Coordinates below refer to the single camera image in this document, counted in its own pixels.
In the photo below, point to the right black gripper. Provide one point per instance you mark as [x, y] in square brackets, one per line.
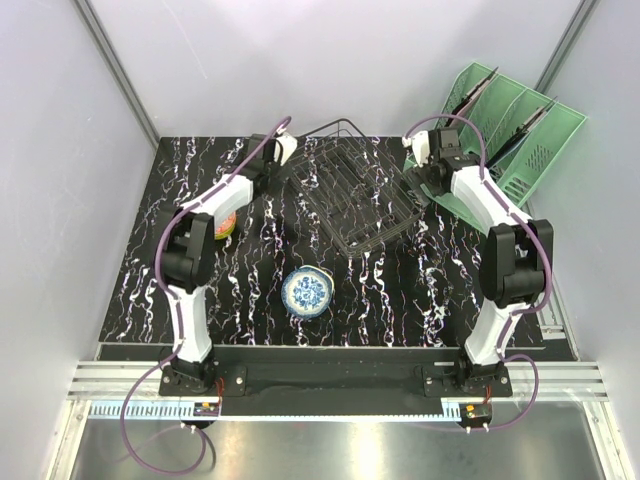
[414, 177]

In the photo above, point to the red patterned bowl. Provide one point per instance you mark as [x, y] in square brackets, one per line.
[227, 226]

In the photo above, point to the wire dish rack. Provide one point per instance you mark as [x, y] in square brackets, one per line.
[358, 193]

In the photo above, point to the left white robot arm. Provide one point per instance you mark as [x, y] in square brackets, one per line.
[184, 258]

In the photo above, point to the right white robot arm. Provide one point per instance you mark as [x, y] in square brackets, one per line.
[515, 262]

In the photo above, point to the black folder in organizer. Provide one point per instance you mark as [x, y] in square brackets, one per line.
[467, 88]

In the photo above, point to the green file organizer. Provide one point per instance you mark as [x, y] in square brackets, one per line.
[505, 105]

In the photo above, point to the blue white patterned bowl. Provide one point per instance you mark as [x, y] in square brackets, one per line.
[307, 292]

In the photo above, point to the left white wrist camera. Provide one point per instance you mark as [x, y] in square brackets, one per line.
[285, 146]

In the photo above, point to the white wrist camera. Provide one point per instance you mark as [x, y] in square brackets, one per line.
[285, 146]
[419, 145]

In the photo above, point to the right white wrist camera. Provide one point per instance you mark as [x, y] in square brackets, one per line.
[419, 145]

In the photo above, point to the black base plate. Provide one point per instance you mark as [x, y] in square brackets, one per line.
[325, 381]

